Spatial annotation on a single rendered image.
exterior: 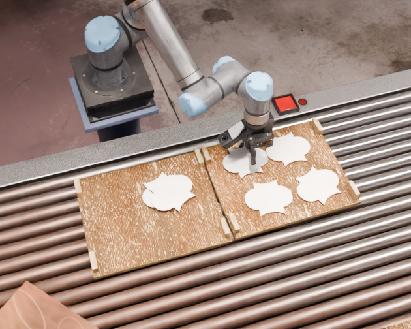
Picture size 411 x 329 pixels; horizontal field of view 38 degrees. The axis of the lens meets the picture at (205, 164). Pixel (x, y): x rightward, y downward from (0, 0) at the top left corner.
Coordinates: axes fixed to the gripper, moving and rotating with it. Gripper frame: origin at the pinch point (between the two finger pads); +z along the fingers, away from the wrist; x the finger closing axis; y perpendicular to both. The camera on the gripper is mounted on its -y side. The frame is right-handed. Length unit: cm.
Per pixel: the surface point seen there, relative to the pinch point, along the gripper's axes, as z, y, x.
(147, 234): 1.2, -36.4, -16.5
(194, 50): 93, 29, 153
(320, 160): 0.4, 23.3, -6.9
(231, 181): 0.8, -6.6, -6.2
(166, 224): 1.1, -30.2, -15.0
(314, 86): 93, 85, 104
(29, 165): 3, -67, 21
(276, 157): -0.3, 10.0, -2.2
